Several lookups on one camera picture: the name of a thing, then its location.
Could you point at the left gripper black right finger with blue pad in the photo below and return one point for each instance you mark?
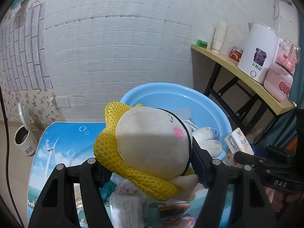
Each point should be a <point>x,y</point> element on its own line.
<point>235,197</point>

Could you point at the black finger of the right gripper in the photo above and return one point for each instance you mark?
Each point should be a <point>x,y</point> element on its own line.
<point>277,168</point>

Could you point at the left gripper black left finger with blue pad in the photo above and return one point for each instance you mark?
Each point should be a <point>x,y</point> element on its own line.
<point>56,205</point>

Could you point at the small snack box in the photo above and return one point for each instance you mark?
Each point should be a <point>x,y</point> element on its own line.
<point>236,141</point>

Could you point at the white floss picks pack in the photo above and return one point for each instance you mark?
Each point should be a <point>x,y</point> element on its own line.
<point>126,211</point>

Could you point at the yellow mesh bag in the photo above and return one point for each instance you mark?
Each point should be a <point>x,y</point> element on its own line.
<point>106,152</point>

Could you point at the orange snack sachet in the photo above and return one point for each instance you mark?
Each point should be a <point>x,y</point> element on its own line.
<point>172,214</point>

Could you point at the white plush bunny toy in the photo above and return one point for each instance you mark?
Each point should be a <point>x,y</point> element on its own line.
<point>158,143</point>

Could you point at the bag of pink beads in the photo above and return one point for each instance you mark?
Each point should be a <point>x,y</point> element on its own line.
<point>127,188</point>

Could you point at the white rice cooker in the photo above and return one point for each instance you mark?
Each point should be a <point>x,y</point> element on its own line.
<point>24,137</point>

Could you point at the wooden side table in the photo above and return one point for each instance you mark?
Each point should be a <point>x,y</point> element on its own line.
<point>250,87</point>

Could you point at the pink appliance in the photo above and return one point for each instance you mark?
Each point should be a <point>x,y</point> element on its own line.
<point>279,78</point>

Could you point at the light blue plastic basin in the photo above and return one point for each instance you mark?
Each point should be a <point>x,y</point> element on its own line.
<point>173,97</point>

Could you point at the white electric kettle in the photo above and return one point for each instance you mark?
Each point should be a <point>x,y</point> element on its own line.
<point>259,52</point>

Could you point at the red snack packet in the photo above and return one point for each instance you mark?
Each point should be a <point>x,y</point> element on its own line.
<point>236,54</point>

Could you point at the small green box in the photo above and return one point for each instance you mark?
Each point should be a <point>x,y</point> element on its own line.
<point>202,43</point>

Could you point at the stack of paper cups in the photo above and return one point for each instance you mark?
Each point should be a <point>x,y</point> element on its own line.
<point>219,36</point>

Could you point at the white wall socket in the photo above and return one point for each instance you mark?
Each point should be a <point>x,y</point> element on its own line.
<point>62,102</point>

